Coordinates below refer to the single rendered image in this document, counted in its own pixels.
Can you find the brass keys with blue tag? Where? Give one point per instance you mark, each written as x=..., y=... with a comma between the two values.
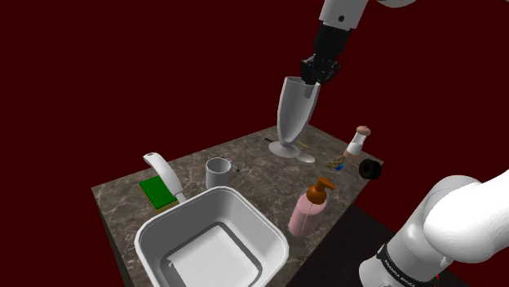
x=336, y=161

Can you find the white sink basin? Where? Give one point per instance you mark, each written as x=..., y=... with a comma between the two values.
x=206, y=254

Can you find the pink soap dispenser orange pump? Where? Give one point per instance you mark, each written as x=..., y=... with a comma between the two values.
x=304, y=216

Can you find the salt shaker with wooden cap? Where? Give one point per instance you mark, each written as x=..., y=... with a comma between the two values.
x=355, y=147

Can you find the grey mug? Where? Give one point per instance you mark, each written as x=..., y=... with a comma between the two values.
x=218, y=177

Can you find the black cylinder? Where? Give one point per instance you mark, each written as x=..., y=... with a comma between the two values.
x=368, y=169

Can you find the white faucet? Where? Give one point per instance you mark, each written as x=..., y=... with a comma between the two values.
x=167, y=173

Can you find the yellow pencil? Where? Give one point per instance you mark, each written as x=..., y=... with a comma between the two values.
x=303, y=144

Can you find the green sponge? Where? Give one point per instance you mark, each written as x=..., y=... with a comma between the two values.
x=157, y=190

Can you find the grey spoon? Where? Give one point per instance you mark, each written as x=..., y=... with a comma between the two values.
x=306, y=158

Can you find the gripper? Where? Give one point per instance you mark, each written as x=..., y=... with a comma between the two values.
x=330, y=41

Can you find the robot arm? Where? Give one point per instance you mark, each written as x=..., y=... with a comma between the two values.
x=457, y=222

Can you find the tall white vase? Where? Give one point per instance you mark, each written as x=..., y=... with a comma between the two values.
x=294, y=115

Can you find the thin black pen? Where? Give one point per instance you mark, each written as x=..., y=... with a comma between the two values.
x=269, y=139
x=235, y=168

